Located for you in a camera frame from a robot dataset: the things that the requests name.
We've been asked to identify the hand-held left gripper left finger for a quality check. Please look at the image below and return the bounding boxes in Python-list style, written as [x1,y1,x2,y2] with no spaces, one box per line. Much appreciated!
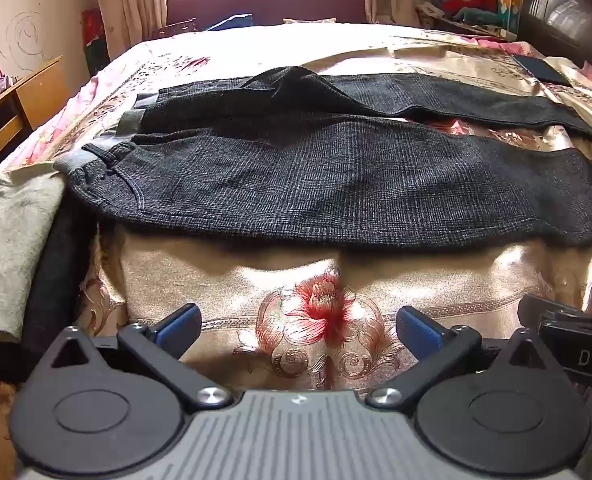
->
[42,302,234,409]

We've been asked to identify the blue cloth item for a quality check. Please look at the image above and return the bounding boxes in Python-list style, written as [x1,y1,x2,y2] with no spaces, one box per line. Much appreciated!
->
[210,11,255,31]

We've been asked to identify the dark grey plaid pants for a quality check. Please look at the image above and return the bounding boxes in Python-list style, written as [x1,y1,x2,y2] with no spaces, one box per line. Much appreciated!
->
[53,66,592,252]

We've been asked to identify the pile of colourful clothes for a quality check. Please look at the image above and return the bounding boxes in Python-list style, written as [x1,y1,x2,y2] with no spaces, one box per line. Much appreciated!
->
[418,0,507,40]

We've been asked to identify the black cloth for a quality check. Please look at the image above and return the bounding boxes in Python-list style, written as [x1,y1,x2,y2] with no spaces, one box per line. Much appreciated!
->
[0,199,103,385]

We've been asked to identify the black smartphone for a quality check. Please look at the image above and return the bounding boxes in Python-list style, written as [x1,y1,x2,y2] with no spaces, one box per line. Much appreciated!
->
[512,53,573,87]

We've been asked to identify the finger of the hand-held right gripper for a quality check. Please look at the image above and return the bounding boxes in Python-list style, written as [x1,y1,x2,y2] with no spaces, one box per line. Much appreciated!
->
[518,294,584,328]

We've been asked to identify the floral satin bedspread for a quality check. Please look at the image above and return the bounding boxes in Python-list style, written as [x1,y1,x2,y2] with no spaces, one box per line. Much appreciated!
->
[0,22,592,480]

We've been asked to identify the dark ornate rack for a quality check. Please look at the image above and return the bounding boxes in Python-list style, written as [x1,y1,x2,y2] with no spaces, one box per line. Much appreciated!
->
[151,17,200,40]

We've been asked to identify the wooden desk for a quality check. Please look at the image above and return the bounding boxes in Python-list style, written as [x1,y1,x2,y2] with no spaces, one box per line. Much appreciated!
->
[0,55,73,179]

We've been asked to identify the dark wooden headboard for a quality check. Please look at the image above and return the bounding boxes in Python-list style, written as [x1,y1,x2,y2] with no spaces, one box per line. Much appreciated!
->
[517,0,592,77]

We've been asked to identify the red floral bag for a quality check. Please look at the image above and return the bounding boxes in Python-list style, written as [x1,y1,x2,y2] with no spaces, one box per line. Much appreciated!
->
[79,7,112,77]

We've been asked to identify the maroon padded window panel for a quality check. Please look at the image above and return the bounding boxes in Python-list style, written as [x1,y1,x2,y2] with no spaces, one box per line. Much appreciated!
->
[166,0,369,30]

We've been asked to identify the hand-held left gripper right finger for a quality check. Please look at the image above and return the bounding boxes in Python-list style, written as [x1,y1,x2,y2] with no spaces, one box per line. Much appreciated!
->
[365,305,553,409]

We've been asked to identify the grey-green cloth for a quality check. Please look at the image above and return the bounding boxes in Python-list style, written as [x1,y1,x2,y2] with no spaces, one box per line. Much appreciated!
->
[0,169,68,345]

